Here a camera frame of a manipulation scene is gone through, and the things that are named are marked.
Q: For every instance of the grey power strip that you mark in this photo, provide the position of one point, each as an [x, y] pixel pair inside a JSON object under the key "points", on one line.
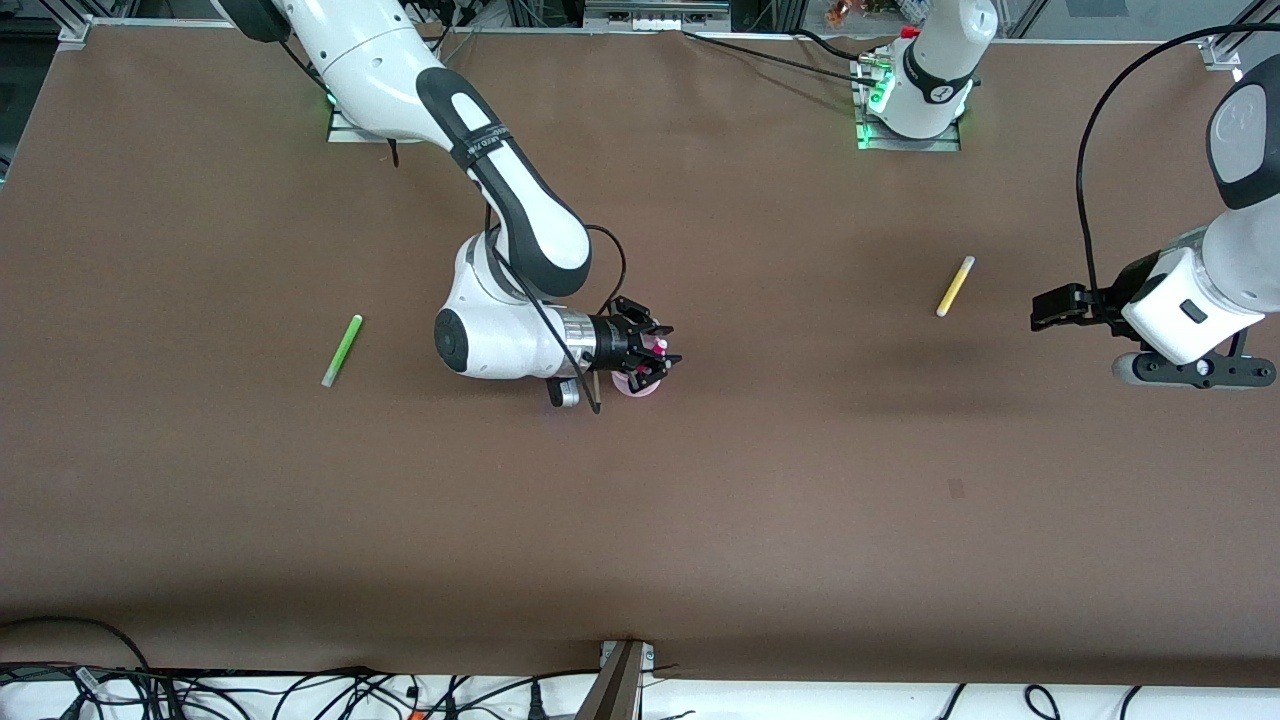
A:
{"points": [[655, 18]]}

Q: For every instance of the silver metal table bracket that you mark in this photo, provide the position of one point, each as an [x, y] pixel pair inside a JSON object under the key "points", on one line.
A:
{"points": [[648, 655]]}

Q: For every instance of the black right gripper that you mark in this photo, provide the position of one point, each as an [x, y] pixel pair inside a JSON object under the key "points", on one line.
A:
{"points": [[617, 344]]}

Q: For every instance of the pink cup holder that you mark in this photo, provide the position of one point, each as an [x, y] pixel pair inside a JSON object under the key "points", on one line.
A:
{"points": [[640, 392]]}

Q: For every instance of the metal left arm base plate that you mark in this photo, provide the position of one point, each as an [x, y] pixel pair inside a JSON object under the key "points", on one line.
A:
{"points": [[910, 146]]}

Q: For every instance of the aluminium corner bracket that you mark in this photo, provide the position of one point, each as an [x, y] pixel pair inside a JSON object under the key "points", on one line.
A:
{"points": [[1222, 55], [75, 30]]}

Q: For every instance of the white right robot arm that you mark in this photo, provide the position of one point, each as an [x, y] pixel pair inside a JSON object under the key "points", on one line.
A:
{"points": [[500, 340]]}

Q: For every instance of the green pen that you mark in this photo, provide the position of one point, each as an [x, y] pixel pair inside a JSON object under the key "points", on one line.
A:
{"points": [[342, 350]]}

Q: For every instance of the grey metal camera post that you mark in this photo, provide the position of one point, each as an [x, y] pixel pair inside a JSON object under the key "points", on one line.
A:
{"points": [[612, 690]]}

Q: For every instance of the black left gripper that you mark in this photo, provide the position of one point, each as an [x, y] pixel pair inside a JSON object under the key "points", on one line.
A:
{"points": [[1108, 297]]}

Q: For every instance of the yellow pen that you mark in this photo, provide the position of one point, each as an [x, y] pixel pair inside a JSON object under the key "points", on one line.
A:
{"points": [[955, 287]]}

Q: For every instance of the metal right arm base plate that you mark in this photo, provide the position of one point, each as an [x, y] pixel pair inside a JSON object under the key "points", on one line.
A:
{"points": [[345, 135]]}

